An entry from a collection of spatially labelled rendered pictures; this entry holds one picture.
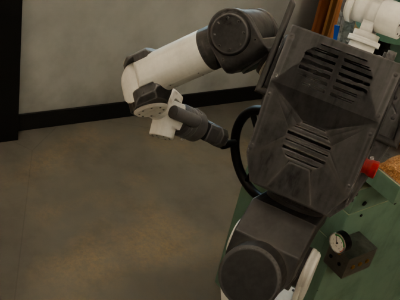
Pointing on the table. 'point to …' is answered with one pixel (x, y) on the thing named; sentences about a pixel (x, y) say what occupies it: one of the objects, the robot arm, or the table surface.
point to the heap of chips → (392, 167)
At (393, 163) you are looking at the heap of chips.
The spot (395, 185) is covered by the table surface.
